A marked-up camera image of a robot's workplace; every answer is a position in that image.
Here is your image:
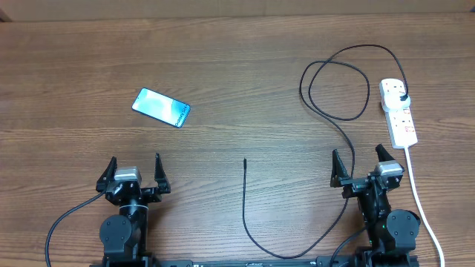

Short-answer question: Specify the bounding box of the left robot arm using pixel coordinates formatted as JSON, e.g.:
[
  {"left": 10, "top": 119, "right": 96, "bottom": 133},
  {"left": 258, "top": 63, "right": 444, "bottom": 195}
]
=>
[{"left": 96, "top": 154, "right": 171, "bottom": 267}]

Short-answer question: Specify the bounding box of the blue screen smartphone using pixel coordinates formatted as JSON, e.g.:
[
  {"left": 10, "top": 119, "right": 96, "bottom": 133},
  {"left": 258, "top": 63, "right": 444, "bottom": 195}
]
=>
[{"left": 131, "top": 88, "right": 191, "bottom": 128}]

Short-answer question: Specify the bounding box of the white power strip cord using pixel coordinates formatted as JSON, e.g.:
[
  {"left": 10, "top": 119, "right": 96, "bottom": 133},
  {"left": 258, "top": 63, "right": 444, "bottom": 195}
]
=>
[{"left": 403, "top": 145, "right": 446, "bottom": 267}]

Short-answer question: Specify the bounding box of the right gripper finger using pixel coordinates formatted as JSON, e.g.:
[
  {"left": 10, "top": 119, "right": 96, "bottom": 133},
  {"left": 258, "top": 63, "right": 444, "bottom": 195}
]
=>
[
  {"left": 375, "top": 144, "right": 395, "bottom": 162},
  {"left": 330, "top": 149, "right": 350, "bottom": 188}
]

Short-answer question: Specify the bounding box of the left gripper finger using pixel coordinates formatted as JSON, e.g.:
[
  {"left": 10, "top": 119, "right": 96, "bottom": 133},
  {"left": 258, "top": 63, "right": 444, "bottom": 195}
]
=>
[
  {"left": 154, "top": 153, "right": 171, "bottom": 194},
  {"left": 96, "top": 156, "right": 117, "bottom": 192}
]

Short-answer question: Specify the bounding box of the white power strip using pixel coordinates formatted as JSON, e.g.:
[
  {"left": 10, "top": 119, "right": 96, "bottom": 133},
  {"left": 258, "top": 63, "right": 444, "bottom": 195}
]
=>
[{"left": 379, "top": 79, "right": 418, "bottom": 149}]

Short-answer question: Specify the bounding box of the black charging cable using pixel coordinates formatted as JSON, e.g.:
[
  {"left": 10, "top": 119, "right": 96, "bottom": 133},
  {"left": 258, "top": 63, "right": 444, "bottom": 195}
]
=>
[{"left": 241, "top": 44, "right": 410, "bottom": 260}]

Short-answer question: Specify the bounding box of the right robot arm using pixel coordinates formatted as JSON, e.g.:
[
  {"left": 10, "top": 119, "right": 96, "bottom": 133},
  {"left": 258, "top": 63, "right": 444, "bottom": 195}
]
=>
[{"left": 330, "top": 144, "right": 421, "bottom": 266}]

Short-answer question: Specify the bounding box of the white charger plug adapter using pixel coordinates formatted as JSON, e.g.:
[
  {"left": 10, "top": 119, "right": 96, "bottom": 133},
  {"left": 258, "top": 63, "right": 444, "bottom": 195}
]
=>
[{"left": 381, "top": 90, "right": 411, "bottom": 112}]

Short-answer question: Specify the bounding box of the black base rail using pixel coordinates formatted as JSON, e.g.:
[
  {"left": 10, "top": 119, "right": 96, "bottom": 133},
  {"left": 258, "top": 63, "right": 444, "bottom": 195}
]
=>
[{"left": 88, "top": 255, "right": 420, "bottom": 267}]

